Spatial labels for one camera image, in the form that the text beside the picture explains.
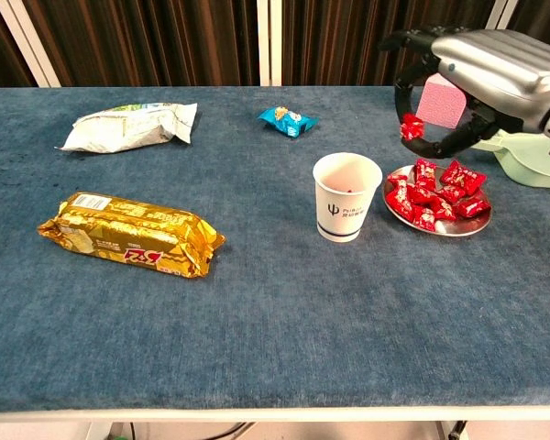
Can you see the white snack bag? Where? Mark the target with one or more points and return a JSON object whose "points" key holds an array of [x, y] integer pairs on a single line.
{"points": [[128, 128]]}

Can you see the pink foam cube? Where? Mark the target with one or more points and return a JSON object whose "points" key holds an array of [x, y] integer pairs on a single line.
{"points": [[440, 105]]}

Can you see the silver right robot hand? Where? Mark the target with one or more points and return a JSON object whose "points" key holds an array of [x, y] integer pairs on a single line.
{"points": [[499, 69]]}

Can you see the white paper cup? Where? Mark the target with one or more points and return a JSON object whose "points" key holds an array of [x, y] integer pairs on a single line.
{"points": [[344, 215]]}

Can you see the green plastic dustpan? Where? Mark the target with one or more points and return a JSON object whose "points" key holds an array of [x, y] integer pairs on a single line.
{"points": [[527, 160]]}

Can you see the blue fabric table cover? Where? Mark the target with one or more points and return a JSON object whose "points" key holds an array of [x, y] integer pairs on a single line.
{"points": [[275, 321]]}

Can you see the gold biscuit package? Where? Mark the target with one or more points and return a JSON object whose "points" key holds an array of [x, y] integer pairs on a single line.
{"points": [[133, 229]]}

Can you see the metal bowl with candies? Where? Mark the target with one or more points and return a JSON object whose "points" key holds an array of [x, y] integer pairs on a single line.
{"points": [[467, 224]]}

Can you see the white frame post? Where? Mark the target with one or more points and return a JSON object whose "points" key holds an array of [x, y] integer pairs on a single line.
{"points": [[31, 46], [263, 46], [502, 14]]}

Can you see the blue snack packet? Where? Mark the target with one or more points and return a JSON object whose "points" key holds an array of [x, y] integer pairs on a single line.
{"points": [[286, 121]]}

